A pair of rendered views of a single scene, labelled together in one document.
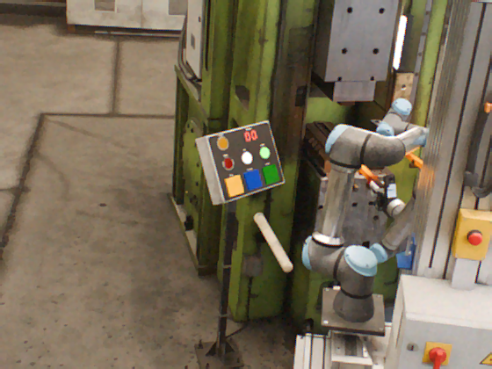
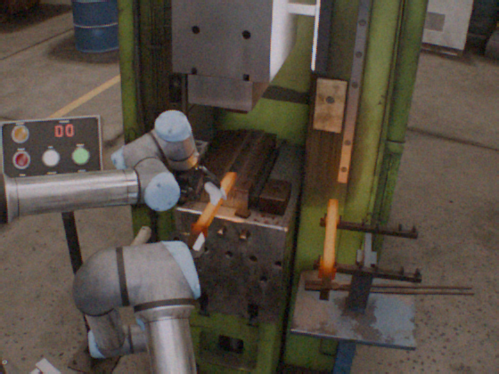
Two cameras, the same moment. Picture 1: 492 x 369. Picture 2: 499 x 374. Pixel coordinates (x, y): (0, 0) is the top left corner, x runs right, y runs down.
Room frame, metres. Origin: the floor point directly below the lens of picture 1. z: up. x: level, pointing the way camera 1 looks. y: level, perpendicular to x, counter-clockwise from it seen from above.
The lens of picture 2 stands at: (1.94, -1.16, 1.95)
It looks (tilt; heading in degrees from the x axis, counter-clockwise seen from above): 32 degrees down; 36
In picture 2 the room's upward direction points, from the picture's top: 3 degrees clockwise
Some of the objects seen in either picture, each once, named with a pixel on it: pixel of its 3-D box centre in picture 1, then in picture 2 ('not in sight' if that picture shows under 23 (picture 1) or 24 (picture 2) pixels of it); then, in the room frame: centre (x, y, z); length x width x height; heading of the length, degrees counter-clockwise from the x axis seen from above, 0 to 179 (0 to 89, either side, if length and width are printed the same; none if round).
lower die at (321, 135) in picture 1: (328, 145); (236, 163); (3.29, -0.11, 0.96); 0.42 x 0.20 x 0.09; 23
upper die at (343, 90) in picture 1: (336, 75); (239, 69); (3.29, -0.11, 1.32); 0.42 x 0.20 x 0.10; 23
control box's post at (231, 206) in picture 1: (227, 260); (78, 269); (2.81, 0.29, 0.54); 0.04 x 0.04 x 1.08; 23
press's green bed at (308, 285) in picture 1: (320, 267); (245, 308); (3.32, -0.16, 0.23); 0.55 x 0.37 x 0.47; 23
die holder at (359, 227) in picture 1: (330, 191); (249, 224); (3.32, -0.16, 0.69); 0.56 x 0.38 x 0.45; 23
